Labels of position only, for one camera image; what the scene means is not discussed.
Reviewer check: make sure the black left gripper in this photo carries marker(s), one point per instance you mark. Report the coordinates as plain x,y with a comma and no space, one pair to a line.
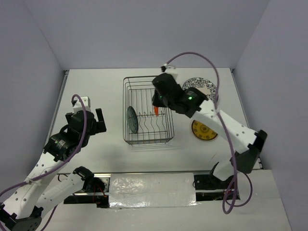
98,126

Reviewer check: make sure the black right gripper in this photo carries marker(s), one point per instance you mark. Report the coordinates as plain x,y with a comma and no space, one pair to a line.
156,102

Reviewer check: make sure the orange red plate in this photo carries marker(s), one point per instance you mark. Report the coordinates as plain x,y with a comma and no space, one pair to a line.
156,110

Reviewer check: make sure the light green small plate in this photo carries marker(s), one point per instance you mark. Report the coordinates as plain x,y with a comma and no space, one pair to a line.
132,120

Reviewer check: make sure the blue floral white plate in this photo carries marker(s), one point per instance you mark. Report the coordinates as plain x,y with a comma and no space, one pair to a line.
203,85

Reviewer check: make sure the yellow rimmed patterned plate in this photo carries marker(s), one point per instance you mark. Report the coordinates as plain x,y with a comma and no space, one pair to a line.
202,131

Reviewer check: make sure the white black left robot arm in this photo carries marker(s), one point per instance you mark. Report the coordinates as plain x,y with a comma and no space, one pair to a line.
31,200

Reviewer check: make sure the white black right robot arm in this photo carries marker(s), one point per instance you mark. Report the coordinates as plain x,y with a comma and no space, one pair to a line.
246,144

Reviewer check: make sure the silver foil tape panel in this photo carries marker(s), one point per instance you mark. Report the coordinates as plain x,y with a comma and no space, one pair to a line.
152,190

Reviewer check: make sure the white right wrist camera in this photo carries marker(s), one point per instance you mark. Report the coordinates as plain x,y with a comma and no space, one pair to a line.
169,69

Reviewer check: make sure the grey wire dish rack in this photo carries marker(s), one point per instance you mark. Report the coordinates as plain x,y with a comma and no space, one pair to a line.
138,92

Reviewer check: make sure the aluminium table edge rail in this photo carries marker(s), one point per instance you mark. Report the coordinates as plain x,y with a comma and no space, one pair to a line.
66,73

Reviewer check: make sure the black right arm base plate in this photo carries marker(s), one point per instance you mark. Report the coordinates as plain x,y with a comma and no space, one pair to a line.
203,182

